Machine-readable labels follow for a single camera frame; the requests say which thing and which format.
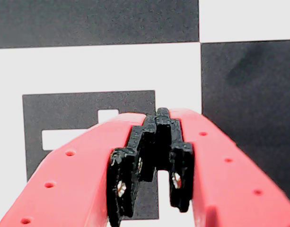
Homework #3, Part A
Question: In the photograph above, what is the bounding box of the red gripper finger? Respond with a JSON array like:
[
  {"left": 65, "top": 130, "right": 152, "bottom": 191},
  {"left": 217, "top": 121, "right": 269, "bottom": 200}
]
[
  {"left": 0, "top": 113, "right": 158, "bottom": 227},
  {"left": 155, "top": 107, "right": 290, "bottom": 227}
]

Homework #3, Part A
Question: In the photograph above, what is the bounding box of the black white marker mat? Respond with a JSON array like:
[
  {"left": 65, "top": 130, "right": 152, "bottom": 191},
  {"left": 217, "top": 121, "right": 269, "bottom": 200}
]
[{"left": 0, "top": 0, "right": 290, "bottom": 227}]

